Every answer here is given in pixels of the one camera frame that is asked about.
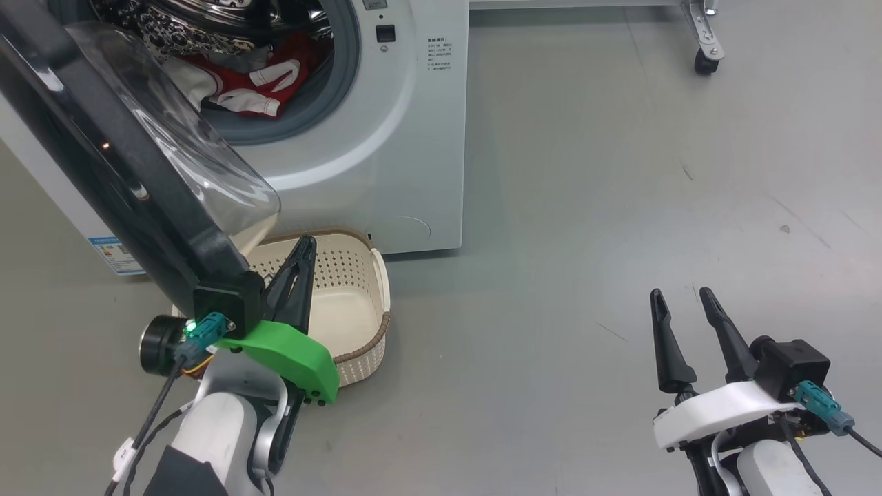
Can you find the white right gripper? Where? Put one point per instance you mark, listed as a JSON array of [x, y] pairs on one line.
[[716, 410]]

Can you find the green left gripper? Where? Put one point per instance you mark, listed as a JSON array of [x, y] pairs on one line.
[[303, 358]]

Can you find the red garment white cuffs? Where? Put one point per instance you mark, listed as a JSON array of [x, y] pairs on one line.
[[275, 72]]

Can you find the black glass washer door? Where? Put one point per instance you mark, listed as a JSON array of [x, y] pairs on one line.
[[103, 158]]

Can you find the cream perforated laundry basket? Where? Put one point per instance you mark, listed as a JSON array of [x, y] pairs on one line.
[[351, 303]]

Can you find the white front-load washing machine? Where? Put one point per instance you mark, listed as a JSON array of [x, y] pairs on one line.
[[413, 172]]

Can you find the black round left wrist motor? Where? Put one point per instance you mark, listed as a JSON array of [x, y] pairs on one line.
[[160, 344]]

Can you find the blue white energy label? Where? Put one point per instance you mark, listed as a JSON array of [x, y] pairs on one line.
[[117, 255]]

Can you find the black caster wheel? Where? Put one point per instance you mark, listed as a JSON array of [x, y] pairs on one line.
[[706, 63]]

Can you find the grey warning sticker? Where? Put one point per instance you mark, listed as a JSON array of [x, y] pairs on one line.
[[375, 3]]

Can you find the grey metal cart leg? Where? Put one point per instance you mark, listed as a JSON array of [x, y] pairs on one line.
[[706, 27]]

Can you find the white cabinet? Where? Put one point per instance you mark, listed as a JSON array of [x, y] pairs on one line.
[[586, 3]]

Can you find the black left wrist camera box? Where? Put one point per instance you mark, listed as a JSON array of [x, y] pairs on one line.
[[227, 303]]

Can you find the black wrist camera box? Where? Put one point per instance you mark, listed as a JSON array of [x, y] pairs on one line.
[[227, 303], [792, 365]]

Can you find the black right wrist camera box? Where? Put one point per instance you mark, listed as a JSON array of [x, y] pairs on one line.
[[792, 365]]

